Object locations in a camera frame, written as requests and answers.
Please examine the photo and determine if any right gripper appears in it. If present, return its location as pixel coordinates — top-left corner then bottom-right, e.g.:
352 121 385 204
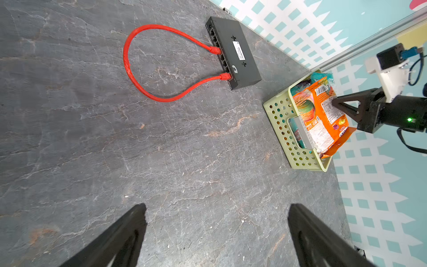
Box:
332 88 386 134

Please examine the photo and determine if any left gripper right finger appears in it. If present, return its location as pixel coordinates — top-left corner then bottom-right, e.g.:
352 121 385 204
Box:
288 204 374 267

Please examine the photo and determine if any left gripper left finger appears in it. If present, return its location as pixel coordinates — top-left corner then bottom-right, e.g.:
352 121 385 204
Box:
62 203 147 267

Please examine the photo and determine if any orange candy bag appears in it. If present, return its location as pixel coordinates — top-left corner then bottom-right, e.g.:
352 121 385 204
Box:
290 77 356 159

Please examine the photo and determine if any teal candy bag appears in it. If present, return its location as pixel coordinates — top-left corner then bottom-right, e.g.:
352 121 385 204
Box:
290 72 335 96

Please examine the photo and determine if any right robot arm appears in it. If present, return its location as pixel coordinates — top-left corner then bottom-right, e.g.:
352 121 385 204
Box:
332 87 427 134

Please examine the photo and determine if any green plastic basket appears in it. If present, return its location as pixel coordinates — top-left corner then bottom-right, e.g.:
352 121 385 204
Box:
263 74 332 172

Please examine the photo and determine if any black box device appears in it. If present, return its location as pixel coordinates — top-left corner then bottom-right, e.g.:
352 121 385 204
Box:
206 16 262 90

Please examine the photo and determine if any red cable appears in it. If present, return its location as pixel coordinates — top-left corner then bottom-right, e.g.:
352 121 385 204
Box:
122 24 233 103

